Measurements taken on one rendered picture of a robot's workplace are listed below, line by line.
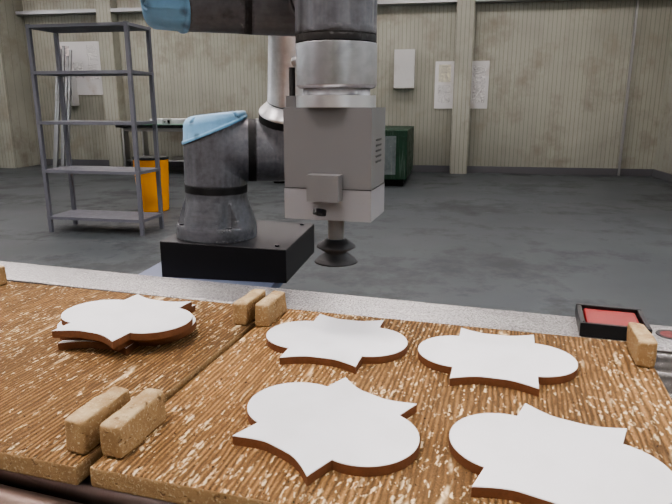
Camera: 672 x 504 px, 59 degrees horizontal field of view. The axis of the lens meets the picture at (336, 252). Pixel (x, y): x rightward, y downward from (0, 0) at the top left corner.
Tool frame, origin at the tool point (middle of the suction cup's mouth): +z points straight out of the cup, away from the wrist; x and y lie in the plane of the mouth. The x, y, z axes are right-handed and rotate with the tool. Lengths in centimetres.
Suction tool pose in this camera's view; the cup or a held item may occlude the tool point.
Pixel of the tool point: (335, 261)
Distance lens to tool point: 60.1
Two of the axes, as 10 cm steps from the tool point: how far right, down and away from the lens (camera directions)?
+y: 9.6, 0.6, -2.6
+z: 0.0, 9.7, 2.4
